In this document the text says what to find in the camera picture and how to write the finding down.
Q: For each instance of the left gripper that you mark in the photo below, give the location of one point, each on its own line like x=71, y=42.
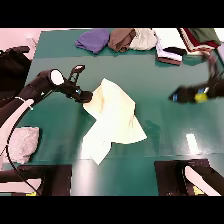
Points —
x=78, y=94

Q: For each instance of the cream shirt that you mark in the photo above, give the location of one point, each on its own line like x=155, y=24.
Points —
x=113, y=116

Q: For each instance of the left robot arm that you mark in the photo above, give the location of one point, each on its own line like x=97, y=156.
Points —
x=36, y=87

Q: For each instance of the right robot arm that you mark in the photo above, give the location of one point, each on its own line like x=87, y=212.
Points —
x=186, y=94

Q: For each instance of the purple garment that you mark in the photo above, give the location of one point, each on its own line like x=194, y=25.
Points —
x=94, y=40

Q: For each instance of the grey white garment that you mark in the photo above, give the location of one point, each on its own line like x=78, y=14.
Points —
x=21, y=144

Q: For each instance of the beige garment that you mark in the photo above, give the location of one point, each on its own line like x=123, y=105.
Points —
x=144, y=40

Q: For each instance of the dark brown garment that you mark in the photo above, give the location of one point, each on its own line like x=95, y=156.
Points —
x=176, y=51

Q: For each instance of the green garment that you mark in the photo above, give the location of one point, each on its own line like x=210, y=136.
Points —
x=206, y=35

